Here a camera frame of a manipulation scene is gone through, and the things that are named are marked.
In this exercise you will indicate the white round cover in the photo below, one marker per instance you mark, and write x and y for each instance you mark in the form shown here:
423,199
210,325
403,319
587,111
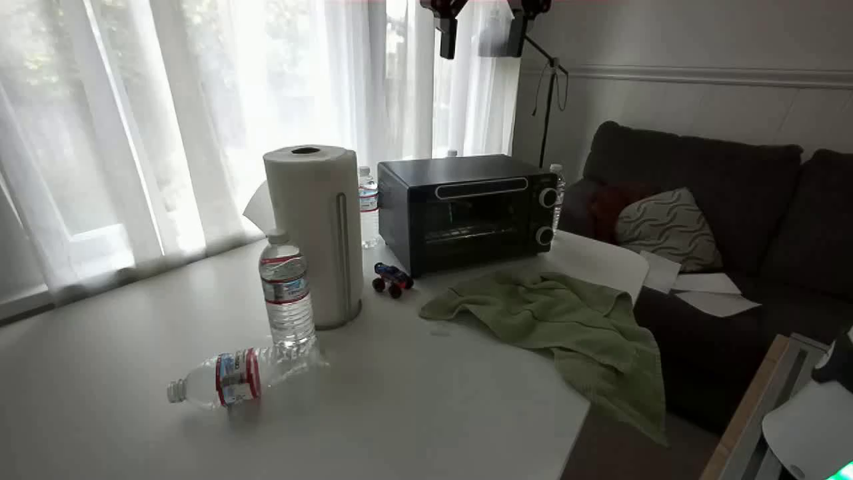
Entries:
809,428

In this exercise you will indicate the black device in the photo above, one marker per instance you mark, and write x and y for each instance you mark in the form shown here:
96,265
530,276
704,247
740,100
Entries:
840,360

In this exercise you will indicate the dark brown sofa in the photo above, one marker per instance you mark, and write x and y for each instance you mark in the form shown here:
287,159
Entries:
711,176

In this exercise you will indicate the black floor lamp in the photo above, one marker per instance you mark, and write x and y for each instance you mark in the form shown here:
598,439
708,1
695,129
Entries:
495,40

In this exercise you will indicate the dark red cushion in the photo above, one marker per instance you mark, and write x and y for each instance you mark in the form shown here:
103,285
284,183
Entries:
610,215

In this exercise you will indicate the white sheer curtain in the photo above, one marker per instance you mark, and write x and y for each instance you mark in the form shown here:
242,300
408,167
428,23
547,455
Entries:
134,133

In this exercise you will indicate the beige patterned cushion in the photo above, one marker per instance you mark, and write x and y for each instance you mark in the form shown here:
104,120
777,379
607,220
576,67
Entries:
667,228

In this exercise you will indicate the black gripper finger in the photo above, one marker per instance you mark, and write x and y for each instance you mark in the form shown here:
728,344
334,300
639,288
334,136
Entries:
446,31
530,7

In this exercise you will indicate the black toaster oven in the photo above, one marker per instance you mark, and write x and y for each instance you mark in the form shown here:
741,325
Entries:
463,215

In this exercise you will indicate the white paper sheet on table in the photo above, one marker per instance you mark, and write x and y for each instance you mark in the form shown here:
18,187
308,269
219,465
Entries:
596,263

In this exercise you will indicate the light wooden frame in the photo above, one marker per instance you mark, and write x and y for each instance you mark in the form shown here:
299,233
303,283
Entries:
755,409

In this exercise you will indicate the clear plastic water bottle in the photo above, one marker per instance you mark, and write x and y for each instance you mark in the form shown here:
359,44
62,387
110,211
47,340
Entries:
235,376
368,208
287,293

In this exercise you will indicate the white paper towel roll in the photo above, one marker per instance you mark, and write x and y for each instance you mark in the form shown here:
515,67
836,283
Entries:
303,223

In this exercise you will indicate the purple blue toy car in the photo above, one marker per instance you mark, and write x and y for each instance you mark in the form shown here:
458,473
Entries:
390,280

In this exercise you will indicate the green cloth towel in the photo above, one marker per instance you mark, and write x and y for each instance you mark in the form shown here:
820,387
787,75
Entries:
568,329

